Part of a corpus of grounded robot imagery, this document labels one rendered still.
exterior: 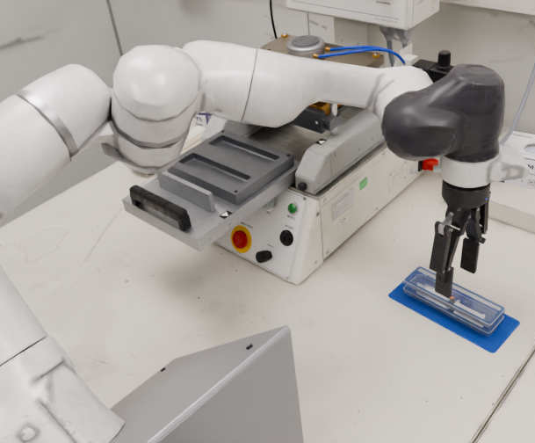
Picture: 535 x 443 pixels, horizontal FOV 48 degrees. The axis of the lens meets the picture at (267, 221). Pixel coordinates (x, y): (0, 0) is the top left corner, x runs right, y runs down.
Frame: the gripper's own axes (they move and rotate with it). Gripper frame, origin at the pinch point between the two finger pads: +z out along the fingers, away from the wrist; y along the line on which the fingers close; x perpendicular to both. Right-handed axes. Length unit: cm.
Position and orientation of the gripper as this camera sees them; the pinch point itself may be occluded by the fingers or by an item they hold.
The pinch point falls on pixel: (457, 271)
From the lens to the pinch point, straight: 115.9
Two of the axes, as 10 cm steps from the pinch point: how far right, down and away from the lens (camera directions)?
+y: -7.1, 4.8, -5.1
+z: 1.1, 7.9, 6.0
